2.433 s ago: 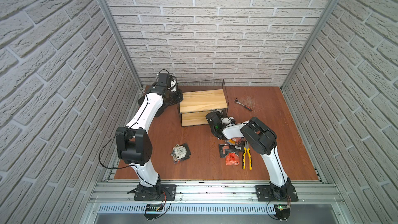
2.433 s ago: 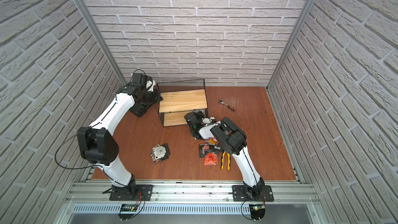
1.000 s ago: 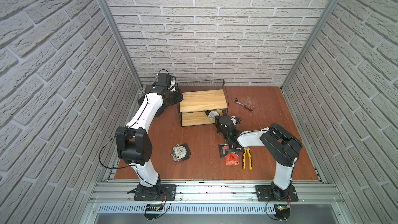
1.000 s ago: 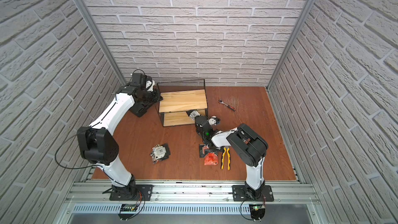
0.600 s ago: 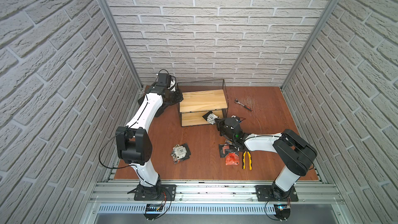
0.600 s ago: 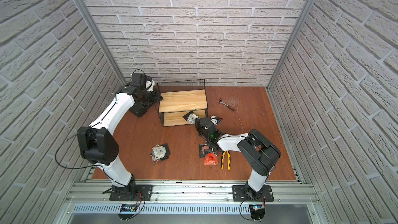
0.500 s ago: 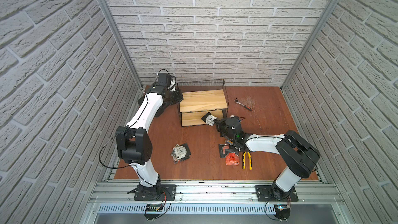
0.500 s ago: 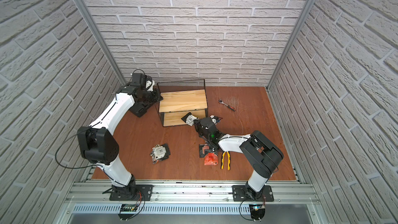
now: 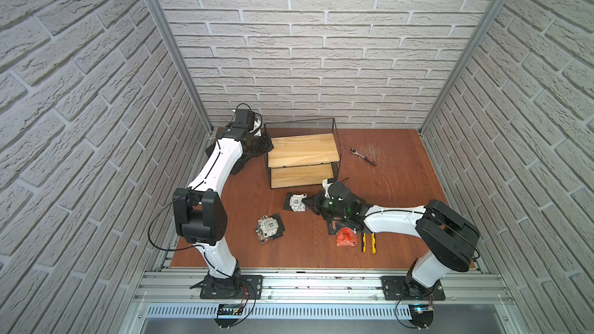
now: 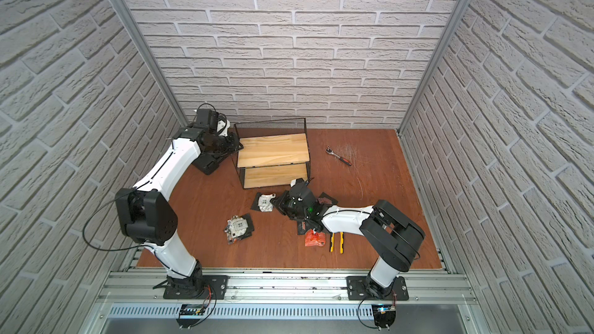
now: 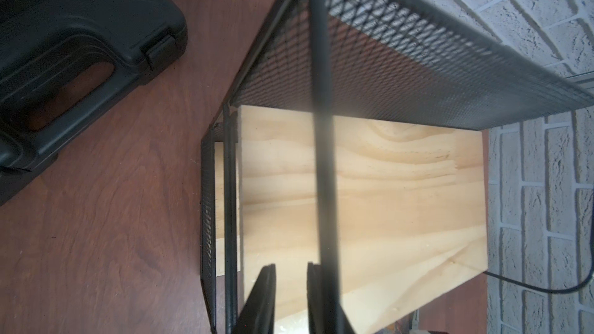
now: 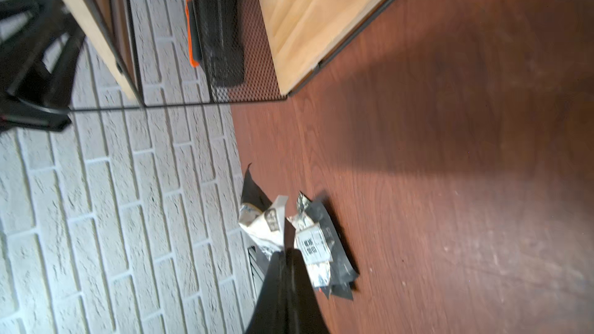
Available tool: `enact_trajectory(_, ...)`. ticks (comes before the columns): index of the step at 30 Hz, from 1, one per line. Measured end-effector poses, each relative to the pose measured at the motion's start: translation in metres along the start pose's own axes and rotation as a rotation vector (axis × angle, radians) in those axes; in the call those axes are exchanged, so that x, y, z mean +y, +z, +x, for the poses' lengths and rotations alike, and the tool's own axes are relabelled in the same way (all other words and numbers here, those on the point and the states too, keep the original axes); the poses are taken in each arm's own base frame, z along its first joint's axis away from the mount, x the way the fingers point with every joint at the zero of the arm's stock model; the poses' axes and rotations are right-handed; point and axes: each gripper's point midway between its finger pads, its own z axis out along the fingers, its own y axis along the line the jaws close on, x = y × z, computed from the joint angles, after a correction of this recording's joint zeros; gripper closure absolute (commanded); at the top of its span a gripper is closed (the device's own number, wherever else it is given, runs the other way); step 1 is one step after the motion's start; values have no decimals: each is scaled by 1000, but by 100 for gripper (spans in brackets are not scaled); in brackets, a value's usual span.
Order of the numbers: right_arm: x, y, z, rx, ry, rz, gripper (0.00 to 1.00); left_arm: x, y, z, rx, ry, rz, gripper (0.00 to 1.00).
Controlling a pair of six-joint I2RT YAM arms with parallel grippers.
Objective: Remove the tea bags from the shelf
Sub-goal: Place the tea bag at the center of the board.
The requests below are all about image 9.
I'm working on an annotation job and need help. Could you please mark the yellow black combination pliers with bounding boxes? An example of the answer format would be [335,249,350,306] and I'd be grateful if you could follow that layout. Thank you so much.
[361,233,377,255]

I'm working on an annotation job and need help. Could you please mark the controller board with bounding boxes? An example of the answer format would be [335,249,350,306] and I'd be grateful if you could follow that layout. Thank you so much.
[214,303,246,329]
[408,305,434,329]

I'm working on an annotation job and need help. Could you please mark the silver tea bag shelf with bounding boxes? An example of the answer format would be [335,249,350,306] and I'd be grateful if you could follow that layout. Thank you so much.
[282,192,307,213]

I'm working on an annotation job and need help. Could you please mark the black wire wooden shelf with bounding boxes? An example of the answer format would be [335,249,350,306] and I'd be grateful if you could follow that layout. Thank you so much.
[264,117,341,189]

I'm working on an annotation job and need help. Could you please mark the black plastic tool case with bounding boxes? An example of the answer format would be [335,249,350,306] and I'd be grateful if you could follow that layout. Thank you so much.
[205,141,221,160]

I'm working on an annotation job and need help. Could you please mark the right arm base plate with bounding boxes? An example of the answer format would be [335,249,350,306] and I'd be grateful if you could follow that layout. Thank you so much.
[380,276,446,302]

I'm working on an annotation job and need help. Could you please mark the red black ratchet wrench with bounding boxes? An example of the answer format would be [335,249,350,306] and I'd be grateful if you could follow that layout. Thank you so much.
[350,146,377,166]

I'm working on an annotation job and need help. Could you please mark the orange tea bag shelf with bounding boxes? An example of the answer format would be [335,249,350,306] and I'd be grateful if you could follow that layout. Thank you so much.
[255,213,285,244]

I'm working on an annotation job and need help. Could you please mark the aluminium front rail frame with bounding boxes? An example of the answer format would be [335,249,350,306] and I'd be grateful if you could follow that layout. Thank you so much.
[119,268,528,333]

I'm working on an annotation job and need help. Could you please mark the left controller board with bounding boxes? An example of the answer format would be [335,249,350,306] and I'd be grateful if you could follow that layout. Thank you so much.
[214,303,246,329]

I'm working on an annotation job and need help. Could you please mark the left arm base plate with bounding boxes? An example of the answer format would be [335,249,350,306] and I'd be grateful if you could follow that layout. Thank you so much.
[193,275,264,300]

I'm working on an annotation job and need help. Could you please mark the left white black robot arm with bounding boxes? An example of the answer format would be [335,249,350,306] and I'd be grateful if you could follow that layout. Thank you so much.
[173,104,272,286]

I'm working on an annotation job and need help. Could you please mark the right controller board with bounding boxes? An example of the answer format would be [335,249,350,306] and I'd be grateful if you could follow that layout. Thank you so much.
[408,305,434,329]

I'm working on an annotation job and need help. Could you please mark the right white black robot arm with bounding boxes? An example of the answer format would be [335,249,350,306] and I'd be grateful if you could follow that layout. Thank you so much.
[300,181,480,296]

